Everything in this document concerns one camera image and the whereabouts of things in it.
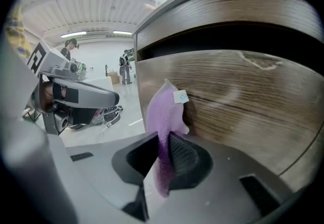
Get cardboard box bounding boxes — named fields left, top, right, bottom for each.
left=107, top=71, right=120, bottom=86

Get wooden sink cabinet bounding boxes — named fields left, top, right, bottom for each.
left=133, top=0, right=324, bottom=193

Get purple cloth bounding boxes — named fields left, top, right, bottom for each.
left=146, top=78, right=190, bottom=198

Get person's yellow patterned sleeve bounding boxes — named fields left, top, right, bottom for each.
left=4, top=2, right=31, bottom=59

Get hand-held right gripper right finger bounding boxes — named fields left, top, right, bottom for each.
left=168, top=133, right=214, bottom=191

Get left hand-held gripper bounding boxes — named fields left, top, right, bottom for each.
left=26, top=40, right=120, bottom=136

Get black and white shoes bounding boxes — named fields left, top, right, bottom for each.
left=100, top=104, right=124, bottom=128

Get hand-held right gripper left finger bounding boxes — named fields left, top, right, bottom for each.
left=112, top=131, right=160, bottom=222

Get person's left hand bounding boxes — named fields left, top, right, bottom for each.
left=40, top=83, right=68, bottom=114

